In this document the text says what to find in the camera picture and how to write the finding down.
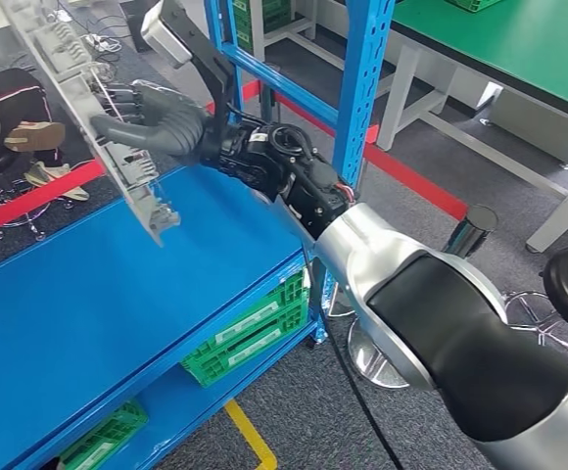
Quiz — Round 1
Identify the silver plastic hubcap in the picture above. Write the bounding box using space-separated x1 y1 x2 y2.
0 0 182 248

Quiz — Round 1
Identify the black appliance box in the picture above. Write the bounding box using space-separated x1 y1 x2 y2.
119 0 158 53

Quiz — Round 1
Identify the green top workbench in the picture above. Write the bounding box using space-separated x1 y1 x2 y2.
376 0 568 255

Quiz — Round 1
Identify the red barrier belt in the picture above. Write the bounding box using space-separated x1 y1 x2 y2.
273 90 470 222
0 78 261 243

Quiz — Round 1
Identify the wrist camera with black bracket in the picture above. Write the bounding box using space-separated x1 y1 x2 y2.
140 0 238 154

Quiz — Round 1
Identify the person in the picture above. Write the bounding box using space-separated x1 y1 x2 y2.
0 68 90 203

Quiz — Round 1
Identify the green crate stack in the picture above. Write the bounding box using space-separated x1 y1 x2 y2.
232 0 292 53

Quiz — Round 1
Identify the green plastic crate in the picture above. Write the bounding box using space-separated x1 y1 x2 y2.
58 399 150 470
181 266 312 389
445 0 503 13

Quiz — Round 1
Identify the white bench frame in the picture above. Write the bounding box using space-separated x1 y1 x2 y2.
249 0 319 63

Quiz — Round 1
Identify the blue metal shelf rack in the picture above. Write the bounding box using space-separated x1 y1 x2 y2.
0 0 396 470

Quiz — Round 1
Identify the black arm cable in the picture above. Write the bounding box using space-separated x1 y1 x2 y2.
320 310 406 470

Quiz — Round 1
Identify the white power strip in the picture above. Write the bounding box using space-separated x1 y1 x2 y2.
80 32 119 53

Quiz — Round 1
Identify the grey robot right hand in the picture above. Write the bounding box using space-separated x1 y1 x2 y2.
90 78 217 164

